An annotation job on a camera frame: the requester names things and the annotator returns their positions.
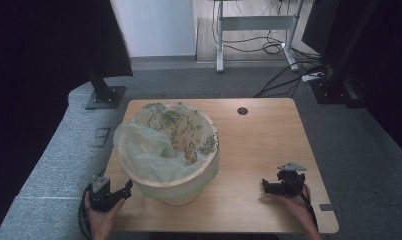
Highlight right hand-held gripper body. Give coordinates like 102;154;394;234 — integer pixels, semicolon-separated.
276;162;308;197

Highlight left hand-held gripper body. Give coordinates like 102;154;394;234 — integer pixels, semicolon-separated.
88;175;114;213

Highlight translucent plastic trash bag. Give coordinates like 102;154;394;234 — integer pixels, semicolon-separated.
112;101;221;202

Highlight round wooden trash bin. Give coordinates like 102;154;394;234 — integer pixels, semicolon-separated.
116;101;221;206

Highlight person's right hand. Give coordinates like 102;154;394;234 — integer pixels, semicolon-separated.
276;184;314;221

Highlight person's left hand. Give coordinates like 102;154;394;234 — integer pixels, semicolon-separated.
84;191;127;235

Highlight black metal stand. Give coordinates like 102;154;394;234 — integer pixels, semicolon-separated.
84;61;128;111

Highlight black stand with base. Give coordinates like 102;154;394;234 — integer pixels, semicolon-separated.
309;0;380;109

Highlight white power strip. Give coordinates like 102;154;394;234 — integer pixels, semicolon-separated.
301;71;324;83

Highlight dark curtain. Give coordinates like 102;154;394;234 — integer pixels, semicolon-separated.
0;0;134;231

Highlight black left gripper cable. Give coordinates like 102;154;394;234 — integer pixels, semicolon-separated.
77;185;94;240

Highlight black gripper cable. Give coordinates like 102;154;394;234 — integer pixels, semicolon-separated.
77;185;94;240
297;182;320;232

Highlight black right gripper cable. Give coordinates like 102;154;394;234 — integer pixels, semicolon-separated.
297;182;320;232

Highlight black floor cables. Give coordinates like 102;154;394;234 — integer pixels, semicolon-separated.
211;0;327;99

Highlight white desk frame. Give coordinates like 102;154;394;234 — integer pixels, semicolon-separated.
211;0;305;74

